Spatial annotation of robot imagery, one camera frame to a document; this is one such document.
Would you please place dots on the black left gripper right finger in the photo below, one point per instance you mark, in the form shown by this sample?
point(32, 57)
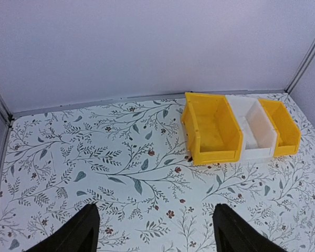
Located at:
point(233, 233)

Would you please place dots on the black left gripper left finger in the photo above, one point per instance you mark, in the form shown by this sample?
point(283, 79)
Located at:
point(80, 233)

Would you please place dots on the large yellow plastic bin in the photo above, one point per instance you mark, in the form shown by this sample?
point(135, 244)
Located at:
point(214, 135)

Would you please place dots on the white translucent plastic bin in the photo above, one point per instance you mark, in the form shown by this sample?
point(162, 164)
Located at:
point(259, 135)

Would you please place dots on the small yellow plastic bin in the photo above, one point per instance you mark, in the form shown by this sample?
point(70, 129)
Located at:
point(288, 133)

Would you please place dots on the right aluminium frame post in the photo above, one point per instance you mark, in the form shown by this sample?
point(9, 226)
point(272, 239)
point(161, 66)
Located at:
point(302, 68)

